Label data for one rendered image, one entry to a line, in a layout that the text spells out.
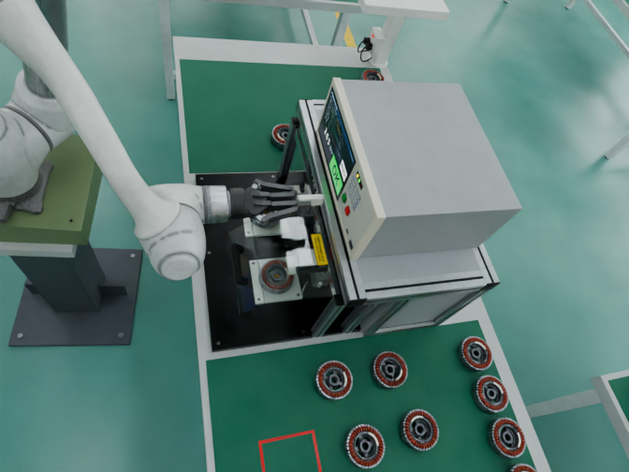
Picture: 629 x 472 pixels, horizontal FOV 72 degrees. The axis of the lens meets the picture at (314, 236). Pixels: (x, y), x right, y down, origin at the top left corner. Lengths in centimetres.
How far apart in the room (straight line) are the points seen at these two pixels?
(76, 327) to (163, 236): 141
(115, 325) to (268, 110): 118
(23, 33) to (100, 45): 246
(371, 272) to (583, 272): 229
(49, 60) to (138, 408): 152
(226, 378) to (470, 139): 95
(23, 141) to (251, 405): 93
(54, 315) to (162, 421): 68
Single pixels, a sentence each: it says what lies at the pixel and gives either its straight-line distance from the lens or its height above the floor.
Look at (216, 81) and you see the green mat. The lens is 198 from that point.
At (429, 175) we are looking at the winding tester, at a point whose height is 132.
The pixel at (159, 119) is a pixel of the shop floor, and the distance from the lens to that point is 286.
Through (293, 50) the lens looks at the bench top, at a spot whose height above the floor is 75.
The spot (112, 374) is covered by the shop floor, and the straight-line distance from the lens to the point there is 214.
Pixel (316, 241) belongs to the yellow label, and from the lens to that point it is 117.
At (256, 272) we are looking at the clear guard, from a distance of 110.
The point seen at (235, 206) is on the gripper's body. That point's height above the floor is 121.
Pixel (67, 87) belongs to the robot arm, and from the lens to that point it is 91.
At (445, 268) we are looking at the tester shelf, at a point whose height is 111.
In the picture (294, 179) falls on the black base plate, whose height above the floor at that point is 77.
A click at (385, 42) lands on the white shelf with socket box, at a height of 88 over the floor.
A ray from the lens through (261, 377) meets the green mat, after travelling 134.
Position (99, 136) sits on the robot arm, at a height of 141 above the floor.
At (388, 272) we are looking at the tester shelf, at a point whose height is 111.
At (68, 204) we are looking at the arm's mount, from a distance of 150.
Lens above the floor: 206
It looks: 57 degrees down
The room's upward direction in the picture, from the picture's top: 24 degrees clockwise
